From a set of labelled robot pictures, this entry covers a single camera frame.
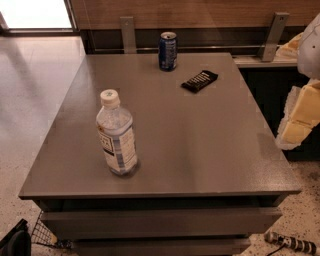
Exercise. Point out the metal wall bracket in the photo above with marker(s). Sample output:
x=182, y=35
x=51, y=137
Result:
x=268, y=50
x=128, y=34

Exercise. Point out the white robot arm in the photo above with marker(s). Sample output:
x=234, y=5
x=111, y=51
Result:
x=308, y=56

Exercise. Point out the blue soda can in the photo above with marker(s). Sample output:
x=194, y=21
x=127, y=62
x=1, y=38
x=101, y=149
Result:
x=167, y=51

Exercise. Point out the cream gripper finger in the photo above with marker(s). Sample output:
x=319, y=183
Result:
x=301, y=115
x=289, y=49

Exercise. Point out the black snack bar wrapper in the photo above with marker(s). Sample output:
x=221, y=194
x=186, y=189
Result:
x=200, y=81

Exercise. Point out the clear blue-label plastic bottle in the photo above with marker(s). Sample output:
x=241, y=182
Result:
x=115, y=129

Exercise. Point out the black wire mesh basket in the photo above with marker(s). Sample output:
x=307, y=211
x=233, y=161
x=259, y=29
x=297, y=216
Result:
x=41, y=235

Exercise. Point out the grey drawer cabinet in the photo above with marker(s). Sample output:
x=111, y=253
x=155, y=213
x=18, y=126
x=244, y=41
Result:
x=209, y=173

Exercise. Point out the black object floor corner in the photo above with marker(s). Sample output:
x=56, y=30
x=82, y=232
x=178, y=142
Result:
x=17, y=242

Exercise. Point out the right metal wall bracket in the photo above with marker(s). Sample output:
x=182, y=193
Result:
x=268, y=50

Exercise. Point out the black white striped tool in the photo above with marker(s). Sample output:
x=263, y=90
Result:
x=295, y=244

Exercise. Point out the left metal wall bracket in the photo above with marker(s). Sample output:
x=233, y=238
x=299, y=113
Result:
x=128, y=34

